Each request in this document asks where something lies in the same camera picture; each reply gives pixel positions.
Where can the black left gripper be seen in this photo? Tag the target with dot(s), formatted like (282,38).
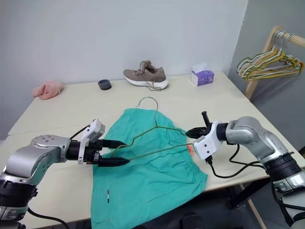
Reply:
(91,152)

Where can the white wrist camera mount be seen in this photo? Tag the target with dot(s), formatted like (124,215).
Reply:
(95,130)
(207,145)

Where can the white hanger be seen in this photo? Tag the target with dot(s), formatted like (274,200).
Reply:
(274,69)

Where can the black table frame bar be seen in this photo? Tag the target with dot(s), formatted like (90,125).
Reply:
(239,196)

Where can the light wooden leg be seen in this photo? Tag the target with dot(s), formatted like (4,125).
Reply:
(256,212)

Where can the small orange tag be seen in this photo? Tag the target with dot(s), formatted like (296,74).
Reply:
(190,149)

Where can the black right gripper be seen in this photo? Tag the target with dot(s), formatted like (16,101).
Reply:
(206,120)

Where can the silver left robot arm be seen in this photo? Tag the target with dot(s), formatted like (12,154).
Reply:
(35,152)

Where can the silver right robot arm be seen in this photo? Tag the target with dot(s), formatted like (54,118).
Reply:
(252,136)

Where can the brown sneaker white sole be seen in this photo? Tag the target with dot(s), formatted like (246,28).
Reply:
(145,75)

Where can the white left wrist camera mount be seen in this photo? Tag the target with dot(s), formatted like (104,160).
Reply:
(95,130)

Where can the bunch of hangers on rack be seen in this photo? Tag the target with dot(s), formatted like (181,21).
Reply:
(245,62)

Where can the purple white tissue box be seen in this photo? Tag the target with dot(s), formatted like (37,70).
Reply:
(202,76)

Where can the pink fluffy cloth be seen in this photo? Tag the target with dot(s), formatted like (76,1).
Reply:
(48,89)

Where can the dark rounded shape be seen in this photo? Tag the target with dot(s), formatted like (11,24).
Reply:
(192,220)

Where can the wooden clothes rack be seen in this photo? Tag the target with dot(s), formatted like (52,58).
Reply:
(258,66)

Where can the green shorts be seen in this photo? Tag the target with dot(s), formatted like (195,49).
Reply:
(147,181)

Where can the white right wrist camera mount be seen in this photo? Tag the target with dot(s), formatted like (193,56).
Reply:
(207,145)

